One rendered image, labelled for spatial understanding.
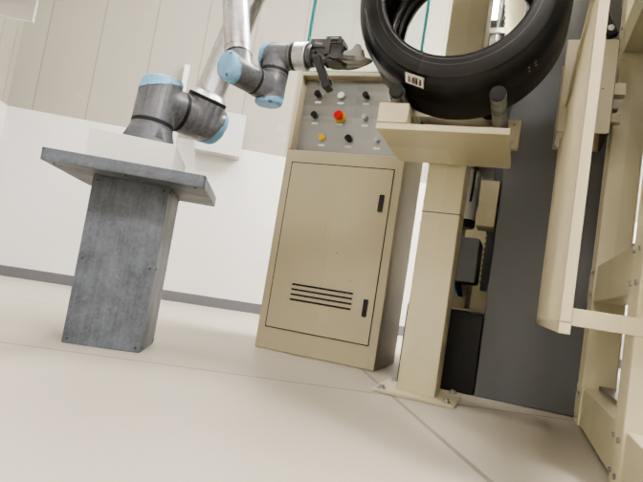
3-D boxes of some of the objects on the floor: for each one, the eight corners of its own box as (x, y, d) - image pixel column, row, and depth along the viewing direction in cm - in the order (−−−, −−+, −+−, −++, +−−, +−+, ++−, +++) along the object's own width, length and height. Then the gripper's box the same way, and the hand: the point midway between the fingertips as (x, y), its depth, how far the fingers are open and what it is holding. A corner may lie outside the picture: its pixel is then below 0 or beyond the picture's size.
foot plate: (388, 381, 202) (388, 375, 202) (461, 396, 192) (462, 390, 192) (370, 390, 176) (371, 383, 177) (454, 408, 167) (454, 402, 167)
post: (401, 387, 193) (494, -252, 212) (439, 395, 188) (530, -258, 208) (394, 392, 181) (493, -286, 200) (434, 401, 176) (531, -294, 196)
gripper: (307, 34, 172) (371, 33, 164) (317, 48, 180) (378, 47, 173) (302, 60, 171) (367, 60, 163) (313, 73, 179) (374, 73, 172)
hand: (367, 62), depth 168 cm, fingers closed
